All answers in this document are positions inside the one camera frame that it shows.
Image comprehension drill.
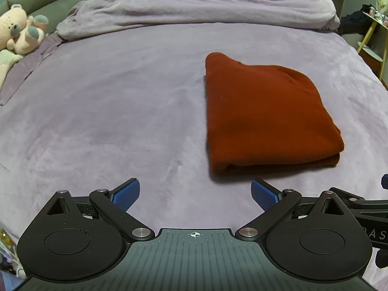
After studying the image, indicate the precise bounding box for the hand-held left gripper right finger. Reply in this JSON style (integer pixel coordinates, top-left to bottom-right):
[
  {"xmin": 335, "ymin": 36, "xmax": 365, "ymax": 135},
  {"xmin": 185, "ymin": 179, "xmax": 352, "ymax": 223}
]
[{"xmin": 236, "ymin": 179, "xmax": 350, "ymax": 242}]

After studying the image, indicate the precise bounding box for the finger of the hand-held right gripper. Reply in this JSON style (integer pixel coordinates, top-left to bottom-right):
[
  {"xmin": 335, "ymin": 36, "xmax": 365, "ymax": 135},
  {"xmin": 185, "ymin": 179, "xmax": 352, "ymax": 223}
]
[{"xmin": 330, "ymin": 187, "xmax": 388, "ymax": 211}]

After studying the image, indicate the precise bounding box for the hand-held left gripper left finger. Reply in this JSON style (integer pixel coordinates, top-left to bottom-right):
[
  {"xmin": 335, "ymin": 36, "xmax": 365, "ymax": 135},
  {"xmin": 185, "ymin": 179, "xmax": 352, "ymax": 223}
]
[{"xmin": 45, "ymin": 178, "xmax": 156, "ymax": 242}]

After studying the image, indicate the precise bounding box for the red knit sweater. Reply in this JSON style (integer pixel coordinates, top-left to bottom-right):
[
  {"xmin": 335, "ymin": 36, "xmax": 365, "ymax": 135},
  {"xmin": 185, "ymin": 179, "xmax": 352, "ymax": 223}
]
[{"xmin": 204, "ymin": 52, "xmax": 345, "ymax": 178}]

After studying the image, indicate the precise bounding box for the yellow side table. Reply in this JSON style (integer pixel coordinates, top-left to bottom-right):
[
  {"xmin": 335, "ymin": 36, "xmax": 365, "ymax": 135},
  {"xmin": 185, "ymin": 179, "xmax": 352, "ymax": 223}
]
[{"xmin": 356, "ymin": 12, "xmax": 388, "ymax": 65}]

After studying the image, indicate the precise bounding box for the purple pillow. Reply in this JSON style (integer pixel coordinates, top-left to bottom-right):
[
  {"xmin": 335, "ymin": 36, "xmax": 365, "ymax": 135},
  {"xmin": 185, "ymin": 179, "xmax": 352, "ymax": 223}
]
[{"xmin": 0, "ymin": 32, "xmax": 65, "ymax": 106}]

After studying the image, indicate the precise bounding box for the white pillow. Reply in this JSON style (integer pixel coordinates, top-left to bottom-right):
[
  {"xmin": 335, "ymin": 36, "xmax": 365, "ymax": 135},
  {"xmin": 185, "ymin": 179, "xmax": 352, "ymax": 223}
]
[{"xmin": 0, "ymin": 50, "xmax": 24, "ymax": 89}]

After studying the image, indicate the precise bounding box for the dark cloth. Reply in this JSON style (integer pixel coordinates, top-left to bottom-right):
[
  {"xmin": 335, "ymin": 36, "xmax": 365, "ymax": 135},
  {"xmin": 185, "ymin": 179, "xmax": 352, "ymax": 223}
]
[{"xmin": 338, "ymin": 4, "xmax": 376, "ymax": 36}]

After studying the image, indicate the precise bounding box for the pink plush toy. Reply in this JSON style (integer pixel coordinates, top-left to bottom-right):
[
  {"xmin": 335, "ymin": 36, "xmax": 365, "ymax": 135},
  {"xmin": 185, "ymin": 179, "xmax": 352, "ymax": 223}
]
[{"xmin": 0, "ymin": 4, "xmax": 49, "ymax": 56}]

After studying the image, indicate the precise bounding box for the purple fleece duvet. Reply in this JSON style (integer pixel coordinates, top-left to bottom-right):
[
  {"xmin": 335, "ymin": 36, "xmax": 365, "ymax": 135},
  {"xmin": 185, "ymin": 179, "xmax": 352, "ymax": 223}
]
[{"xmin": 56, "ymin": 0, "xmax": 340, "ymax": 40}]

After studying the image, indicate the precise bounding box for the grey pillow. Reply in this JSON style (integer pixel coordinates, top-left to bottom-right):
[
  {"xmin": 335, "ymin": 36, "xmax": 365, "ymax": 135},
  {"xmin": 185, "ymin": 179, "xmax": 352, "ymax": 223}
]
[{"xmin": 0, "ymin": 0, "xmax": 89, "ymax": 52}]

